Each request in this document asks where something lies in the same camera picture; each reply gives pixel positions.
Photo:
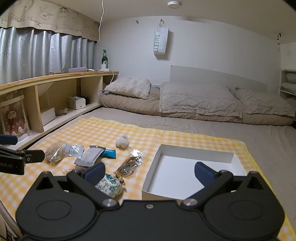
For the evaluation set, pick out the clear bag of rubber bands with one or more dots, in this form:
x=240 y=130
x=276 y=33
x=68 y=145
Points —
x=55 y=154
x=129 y=165

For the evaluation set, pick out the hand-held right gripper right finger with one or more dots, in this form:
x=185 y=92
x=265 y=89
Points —
x=204 y=173

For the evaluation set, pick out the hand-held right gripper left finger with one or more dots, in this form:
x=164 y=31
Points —
x=94 y=174

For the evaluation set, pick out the green glass bottle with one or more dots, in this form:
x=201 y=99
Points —
x=104 y=58

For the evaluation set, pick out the floral fabric pouch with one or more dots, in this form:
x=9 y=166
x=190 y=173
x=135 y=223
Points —
x=111 y=186

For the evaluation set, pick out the white cardboard box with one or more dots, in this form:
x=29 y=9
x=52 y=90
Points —
x=178 y=165

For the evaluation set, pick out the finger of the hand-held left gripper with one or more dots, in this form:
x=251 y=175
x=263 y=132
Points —
x=8 y=139
x=32 y=156

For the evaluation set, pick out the wooden bedside shelf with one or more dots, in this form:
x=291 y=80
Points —
x=34 y=81

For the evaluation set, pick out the white and blue sachet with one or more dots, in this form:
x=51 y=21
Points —
x=74 y=150

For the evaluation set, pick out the white open shelf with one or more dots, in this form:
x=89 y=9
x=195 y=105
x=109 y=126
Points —
x=283 y=81

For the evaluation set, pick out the yellow checked mat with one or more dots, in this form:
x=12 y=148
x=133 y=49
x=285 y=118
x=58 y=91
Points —
x=129 y=132

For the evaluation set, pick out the tufted beige pillow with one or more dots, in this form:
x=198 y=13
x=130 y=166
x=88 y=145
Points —
x=263 y=103

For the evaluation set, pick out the beige rolled quilt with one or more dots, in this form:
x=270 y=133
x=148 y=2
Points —
x=129 y=104

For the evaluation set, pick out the purple flat box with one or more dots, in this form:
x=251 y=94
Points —
x=77 y=69

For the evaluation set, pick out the white tissue box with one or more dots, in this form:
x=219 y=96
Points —
x=76 y=103

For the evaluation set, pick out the blue plastic packet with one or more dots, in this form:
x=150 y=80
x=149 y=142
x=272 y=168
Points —
x=109 y=153

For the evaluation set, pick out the folded light towel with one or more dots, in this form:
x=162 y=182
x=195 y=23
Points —
x=289 y=87

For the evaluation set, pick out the small white box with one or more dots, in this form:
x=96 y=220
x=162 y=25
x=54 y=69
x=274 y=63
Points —
x=104 y=68

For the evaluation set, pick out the beige printed valance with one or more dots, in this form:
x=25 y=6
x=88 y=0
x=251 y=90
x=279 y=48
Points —
x=46 y=14

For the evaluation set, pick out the white hanging bag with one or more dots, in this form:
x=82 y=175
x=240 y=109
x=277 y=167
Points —
x=160 y=39

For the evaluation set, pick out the dark fluffy item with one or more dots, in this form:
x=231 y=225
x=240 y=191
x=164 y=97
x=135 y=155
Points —
x=88 y=99

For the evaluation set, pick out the white plush toy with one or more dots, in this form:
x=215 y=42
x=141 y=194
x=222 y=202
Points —
x=122 y=141

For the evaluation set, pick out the white flat box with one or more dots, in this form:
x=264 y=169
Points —
x=48 y=117

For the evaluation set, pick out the tufted beige blanket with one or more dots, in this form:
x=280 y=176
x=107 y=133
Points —
x=198 y=99

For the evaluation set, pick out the fluffy beige pillow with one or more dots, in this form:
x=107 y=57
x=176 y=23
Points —
x=129 y=87

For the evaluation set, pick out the grey foil packet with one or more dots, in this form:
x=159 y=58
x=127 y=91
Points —
x=90 y=155

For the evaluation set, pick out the grey curtain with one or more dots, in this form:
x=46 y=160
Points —
x=27 y=55

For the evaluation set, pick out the white smoke detector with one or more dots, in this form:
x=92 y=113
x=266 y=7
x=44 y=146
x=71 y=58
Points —
x=174 y=4

